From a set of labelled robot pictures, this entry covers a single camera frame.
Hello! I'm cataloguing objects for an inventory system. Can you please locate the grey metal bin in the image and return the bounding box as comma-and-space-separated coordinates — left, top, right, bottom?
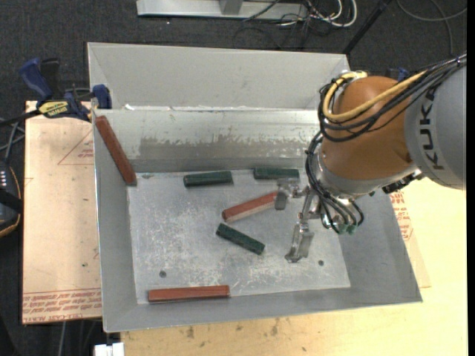
87, 42, 423, 334

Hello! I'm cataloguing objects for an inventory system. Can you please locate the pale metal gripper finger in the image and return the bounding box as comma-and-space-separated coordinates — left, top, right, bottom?
274, 178, 302, 211
284, 213, 314, 264

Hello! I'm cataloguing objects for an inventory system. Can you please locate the dark green flat block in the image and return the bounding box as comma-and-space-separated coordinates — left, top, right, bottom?
183, 170, 234, 189
215, 222, 266, 256
253, 167, 301, 181

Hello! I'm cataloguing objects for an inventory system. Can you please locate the red-brown flat block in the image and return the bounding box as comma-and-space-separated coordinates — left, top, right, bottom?
147, 284, 232, 304
221, 191, 279, 224
94, 115, 138, 187

